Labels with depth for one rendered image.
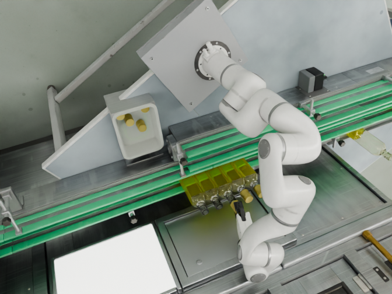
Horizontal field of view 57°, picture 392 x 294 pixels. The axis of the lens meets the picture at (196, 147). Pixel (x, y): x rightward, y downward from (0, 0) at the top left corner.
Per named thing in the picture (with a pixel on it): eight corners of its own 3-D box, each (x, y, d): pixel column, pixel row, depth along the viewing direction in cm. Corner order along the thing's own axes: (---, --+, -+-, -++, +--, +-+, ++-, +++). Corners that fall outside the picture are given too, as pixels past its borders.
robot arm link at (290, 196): (276, 185, 113) (235, 187, 106) (304, 128, 102) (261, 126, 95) (306, 223, 101) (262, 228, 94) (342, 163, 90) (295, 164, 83)
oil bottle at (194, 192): (176, 177, 156) (195, 211, 140) (174, 168, 153) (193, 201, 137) (188, 173, 157) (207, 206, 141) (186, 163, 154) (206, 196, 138)
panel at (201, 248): (52, 262, 143) (59, 345, 117) (49, 258, 141) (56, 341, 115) (253, 187, 164) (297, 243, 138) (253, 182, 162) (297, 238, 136)
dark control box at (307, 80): (297, 85, 170) (307, 93, 164) (298, 70, 165) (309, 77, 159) (311, 81, 172) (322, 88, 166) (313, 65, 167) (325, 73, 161)
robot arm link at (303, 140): (266, 100, 99) (297, 125, 88) (304, 103, 105) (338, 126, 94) (251, 143, 106) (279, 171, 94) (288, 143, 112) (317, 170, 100)
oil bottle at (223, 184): (201, 168, 159) (221, 201, 143) (199, 159, 155) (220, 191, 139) (213, 164, 160) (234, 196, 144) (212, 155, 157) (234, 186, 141)
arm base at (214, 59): (188, 53, 133) (206, 68, 121) (215, 31, 133) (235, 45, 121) (207, 82, 143) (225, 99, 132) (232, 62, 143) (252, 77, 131)
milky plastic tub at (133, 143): (119, 149, 152) (124, 161, 146) (106, 104, 138) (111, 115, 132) (158, 137, 156) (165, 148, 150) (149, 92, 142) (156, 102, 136)
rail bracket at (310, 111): (296, 107, 160) (314, 121, 150) (297, 92, 155) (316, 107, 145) (303, 104, 161) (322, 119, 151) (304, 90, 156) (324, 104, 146)
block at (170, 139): (167, 153, 155) (172, 163, 150) (164, 136, 149) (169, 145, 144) (175, 151, 156) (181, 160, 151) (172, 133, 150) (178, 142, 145)
